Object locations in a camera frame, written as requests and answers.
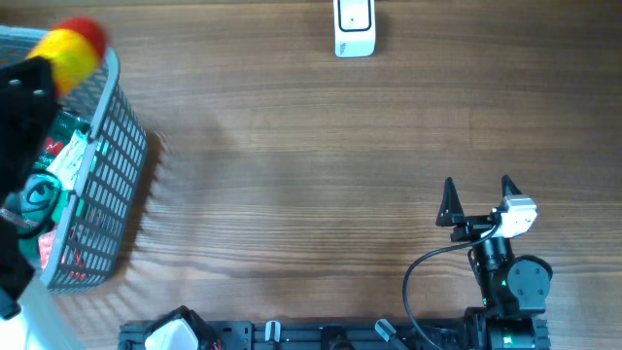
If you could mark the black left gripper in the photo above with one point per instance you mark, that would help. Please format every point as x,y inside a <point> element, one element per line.
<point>20,109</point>

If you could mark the yellow red sauce bottle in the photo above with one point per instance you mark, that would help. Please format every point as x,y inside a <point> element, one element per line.
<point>75,48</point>

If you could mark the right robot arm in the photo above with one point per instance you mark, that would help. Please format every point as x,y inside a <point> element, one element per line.
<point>513,289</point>

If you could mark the grey plastic basket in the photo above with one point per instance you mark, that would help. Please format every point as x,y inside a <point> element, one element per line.
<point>90,231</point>

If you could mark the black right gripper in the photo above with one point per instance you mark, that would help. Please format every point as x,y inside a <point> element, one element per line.
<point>502,180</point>

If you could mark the white barcode scanner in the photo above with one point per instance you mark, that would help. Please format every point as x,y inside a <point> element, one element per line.
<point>354,28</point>

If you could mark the red snack packet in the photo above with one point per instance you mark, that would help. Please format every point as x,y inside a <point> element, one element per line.
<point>45,244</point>

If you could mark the green 3M gloves package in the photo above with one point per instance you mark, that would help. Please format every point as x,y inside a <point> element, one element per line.
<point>38,207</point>

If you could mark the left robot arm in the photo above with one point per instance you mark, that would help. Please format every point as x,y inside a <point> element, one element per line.
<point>28,318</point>

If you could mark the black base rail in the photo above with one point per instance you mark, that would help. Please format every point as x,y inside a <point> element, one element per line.
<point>246,335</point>

